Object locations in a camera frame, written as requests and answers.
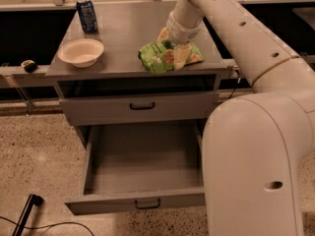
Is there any black stand leg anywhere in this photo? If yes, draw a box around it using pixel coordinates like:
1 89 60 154
12 194 43 236

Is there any yellow black tape measure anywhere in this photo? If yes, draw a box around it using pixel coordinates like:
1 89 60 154
21 60 38 73

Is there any black power cable with adapter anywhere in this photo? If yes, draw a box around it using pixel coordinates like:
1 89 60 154
227 70 242 100

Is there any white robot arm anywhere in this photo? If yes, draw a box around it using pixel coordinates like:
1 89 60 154
166 0 315 236

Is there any grey drawer cabinet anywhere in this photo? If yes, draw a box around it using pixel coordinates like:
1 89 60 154
46 2 231 145

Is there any white bowl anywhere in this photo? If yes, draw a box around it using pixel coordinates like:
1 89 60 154
57 38 104 68

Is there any open grey lower drawer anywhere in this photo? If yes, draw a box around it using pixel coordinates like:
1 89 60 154
65 120 205 215

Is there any blue soda can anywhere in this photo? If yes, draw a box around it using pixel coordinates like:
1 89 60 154
76 0 98 33

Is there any thin black floor cable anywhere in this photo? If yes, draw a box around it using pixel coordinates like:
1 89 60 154
0 215 95 236

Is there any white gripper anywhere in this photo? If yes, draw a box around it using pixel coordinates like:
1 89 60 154
157 11 203 70

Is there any green rice chip bag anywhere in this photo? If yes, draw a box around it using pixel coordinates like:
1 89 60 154
138 40 204 74

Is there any grey upper drawer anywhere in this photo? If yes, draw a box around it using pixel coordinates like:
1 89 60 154
60 91 219 126

